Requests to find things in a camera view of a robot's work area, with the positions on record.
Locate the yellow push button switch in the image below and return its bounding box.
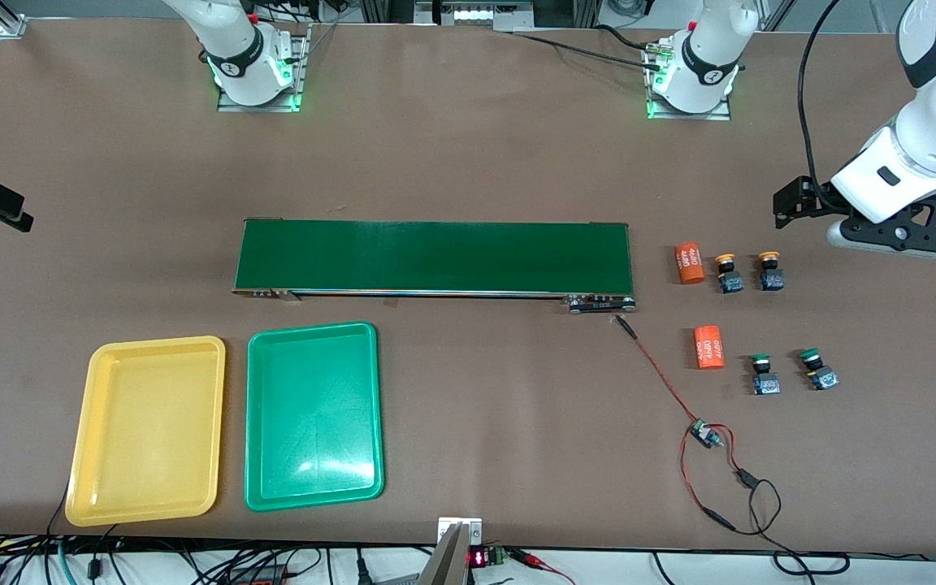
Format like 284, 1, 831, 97
757, 251, 787, 292
714, 253, 744, 295

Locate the orange cylinder marked 4680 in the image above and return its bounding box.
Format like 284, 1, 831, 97
674, 241, 706, 285
694, 325, 726, 371

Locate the green push button switch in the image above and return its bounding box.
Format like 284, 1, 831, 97
797, 348, 840, 392
747, 353, 782, 397

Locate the yellow plastic tray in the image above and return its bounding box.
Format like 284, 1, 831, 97
64, 335, 227, 527

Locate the white power strip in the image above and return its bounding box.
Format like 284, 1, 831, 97
415, 0, 534, 32

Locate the green conveyor belt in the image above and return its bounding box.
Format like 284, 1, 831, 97
232, 218, 638, 315

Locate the green plastic tray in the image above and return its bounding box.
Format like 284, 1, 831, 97
245, 322, 386, 513

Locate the red clip lead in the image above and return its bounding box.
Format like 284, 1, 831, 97
509, 548, 576, 585

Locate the grey metal bar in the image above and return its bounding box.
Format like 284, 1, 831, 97
414, 522, 475, 585

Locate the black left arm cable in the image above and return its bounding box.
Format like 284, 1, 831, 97
796, 0, 847, 208

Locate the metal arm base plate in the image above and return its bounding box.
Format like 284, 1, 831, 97
216, 23, 312, 114
644, 41, 734, 122

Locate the red and black wire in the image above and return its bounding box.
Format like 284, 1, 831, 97
614, 314, 782, 539

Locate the short black table cable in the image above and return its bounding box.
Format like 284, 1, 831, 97
594, 24, 664, 51

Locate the long black table cable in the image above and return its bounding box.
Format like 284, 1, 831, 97
509, 31, 657, 67

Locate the thin black cable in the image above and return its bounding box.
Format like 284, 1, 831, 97
44, 478, 72, 539

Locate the black looped floor cable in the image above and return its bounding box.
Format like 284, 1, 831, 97
760, 532, 852, 576

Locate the teal cable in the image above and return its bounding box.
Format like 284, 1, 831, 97
54, 540, 79, 585

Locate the silver metal bracket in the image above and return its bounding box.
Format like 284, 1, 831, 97
437, 516, 484, 547

